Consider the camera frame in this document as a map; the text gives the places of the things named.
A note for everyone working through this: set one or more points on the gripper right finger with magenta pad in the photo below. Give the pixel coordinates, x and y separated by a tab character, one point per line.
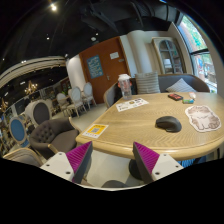
153	166

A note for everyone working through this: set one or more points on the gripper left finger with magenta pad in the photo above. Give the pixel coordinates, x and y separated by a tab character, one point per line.
70	166

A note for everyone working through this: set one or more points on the black computer mouse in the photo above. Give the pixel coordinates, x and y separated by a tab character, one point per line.
169	124

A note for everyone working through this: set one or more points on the cat shaped mouse pad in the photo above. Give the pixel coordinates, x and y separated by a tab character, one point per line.
202	118

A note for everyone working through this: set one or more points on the dark grey tufted armchair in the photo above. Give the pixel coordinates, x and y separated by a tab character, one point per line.
52	136

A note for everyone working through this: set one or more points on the yellow QR code sticker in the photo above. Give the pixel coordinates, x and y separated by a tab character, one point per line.
95	130

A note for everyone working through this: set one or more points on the beige chair back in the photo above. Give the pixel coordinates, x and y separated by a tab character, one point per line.
24	155

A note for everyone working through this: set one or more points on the round wooden table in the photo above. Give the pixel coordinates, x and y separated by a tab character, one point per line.
125	128

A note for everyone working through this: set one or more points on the grey backed oval chair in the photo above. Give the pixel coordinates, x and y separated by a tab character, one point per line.
38	111

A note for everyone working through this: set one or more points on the white dining chair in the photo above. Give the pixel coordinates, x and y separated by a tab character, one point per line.
76	98
63	102
88	94

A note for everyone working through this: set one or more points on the blue backed oval chair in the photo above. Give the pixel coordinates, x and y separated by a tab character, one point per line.
18	132

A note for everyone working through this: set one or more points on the white printed menu sheet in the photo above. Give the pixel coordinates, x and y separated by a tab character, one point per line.
130	104

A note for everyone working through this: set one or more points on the black and red small box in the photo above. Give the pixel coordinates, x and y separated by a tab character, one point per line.
175	97

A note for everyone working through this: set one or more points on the small white object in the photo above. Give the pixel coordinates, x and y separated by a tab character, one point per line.
192	95

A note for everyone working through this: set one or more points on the striped grey cushion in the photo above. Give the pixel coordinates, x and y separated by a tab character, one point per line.
147	83

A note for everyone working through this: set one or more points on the light grey patterned cushion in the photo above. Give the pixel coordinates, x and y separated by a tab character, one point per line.
180	86

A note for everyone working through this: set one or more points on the clear plastic water bottle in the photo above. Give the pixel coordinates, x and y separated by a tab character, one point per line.
124	82

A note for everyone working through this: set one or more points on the grey curved sofa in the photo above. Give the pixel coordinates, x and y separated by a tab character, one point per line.
113	94

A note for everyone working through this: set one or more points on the blue poster on door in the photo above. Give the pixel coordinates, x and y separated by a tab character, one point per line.
94	66

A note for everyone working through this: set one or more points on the orange wooden door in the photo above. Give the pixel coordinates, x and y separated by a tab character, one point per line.
111	68

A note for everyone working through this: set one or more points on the beige arched display cabinet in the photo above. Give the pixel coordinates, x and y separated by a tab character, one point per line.
169	55

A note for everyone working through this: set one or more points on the white paper sign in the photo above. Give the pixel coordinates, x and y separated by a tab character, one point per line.
114	55

